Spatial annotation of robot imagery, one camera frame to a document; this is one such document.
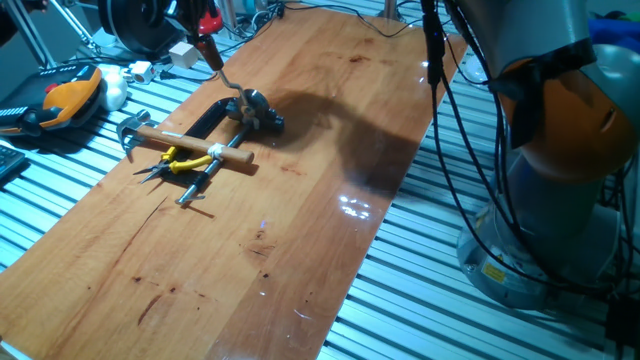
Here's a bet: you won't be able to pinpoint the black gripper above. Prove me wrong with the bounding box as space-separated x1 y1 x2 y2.
175 0 214 46

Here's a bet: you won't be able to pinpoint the red round object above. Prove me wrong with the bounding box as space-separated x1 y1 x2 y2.
198 5 224 36

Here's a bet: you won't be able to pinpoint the light wooden cube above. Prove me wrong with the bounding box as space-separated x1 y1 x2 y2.
168 42 200 70

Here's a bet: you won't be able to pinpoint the black round disc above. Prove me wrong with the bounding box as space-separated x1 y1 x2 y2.
97 0 184 57

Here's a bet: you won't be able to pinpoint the white plug adapter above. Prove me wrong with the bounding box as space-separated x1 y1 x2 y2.
122 59 156 85

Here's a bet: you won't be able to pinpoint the black C-clamp with steel screw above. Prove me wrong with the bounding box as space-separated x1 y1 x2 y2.
169 97 286 205

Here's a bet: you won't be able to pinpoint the white rounded plastic object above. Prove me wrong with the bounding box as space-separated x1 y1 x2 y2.
97 64 129 112

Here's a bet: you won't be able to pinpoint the orange and black teach pendant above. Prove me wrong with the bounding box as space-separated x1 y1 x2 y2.
0 62 104 139

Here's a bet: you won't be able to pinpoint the glossy wooden board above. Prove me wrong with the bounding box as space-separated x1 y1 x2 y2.
0 7 469 360

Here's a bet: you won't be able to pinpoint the black keyboard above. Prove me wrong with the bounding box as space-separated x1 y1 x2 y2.
0 144 26 184

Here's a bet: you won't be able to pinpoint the blue plastic bag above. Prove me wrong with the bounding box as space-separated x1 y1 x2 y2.
587 12 640 51

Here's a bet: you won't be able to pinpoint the claw hammer with wooden handle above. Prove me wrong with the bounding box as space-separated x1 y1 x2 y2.
115 109 255 165

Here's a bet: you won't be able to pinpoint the yellow-handled needle-nose pliers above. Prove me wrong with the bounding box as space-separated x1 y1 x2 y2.
132 145 215 185

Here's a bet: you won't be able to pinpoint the long aluminium frame bar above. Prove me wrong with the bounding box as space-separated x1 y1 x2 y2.
2 0 57 70

